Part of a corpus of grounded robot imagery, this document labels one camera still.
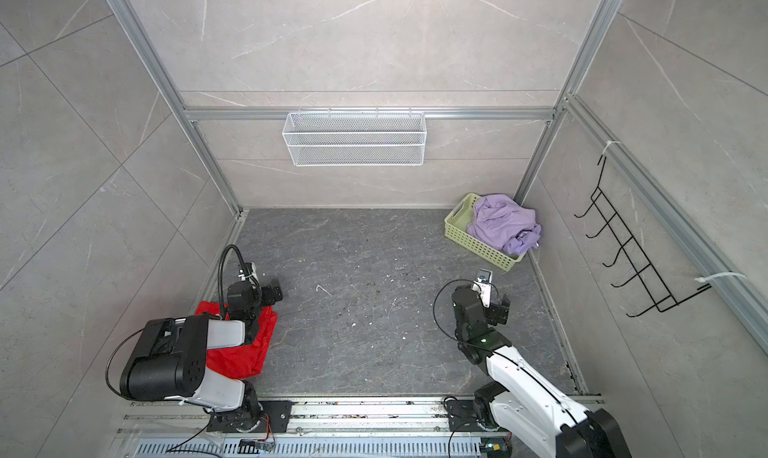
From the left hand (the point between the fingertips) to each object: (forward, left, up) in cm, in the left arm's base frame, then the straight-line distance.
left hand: (260, 275), depth 94 cm
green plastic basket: (+17, -66, +2) cm, 68 cm away
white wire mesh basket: (+39, -31, +24) cm, 55 cm away
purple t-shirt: (+16, -83, +4) cm, 85 cm away
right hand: (-11, -69, +7) cm, 70 cm away
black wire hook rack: (-21, -96, +27) cm, 102 cm away
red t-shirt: (-26, -1, -3) cm, 26 cm away
